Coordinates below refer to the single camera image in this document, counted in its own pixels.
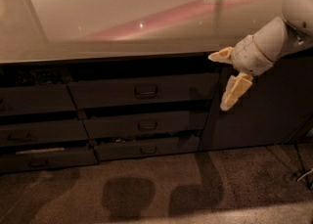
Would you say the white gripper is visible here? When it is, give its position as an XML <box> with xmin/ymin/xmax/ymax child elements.
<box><xmin>208</xmin><ymin>35</ymin><xmax>274</xmax><ymax>112</ymax></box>

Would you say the dark drawer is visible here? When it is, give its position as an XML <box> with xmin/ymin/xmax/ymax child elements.
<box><xmin>83</xmin><ymin>111</ymin><xmax>207</xmax><ymax>139</ymax></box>
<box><xmin>94</xmin><ymin>135</ymin><xmax>200</xmax><ymax>161</ymax></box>
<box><xmin>0</xmin><ymin>84</ymin><xmax>75</xmax><ymax>116</ymax></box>
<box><xmin>0</xmin><ymin>147</ymin><xmax>98</xmax><ymax>173</ymax></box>
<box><xmin>0</xmin><ymin>120</ymin><xmax>88</xmax><ymax>147</ymax></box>
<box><xmin>68</xmin><ymin>73</ymin><xmax>219</xmax><ymax>109</ymax></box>

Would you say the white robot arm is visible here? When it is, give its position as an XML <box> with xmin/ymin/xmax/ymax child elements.
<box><xmin>208</xmin><ymin>0</ymin><xmax>313</xmax><ymax>112</ymax></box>

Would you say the dark cabinet door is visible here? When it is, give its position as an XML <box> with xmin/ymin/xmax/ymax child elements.
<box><xmin>200</xmin><ymin>50</ymin><xmax>313</xmax><ymax>151</ymax></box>

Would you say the white cable on floor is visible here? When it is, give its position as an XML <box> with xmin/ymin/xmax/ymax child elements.
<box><xmin>295</xmin><ymin>168</ymin><xmax>313</xmax><ymax>183</ymax></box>

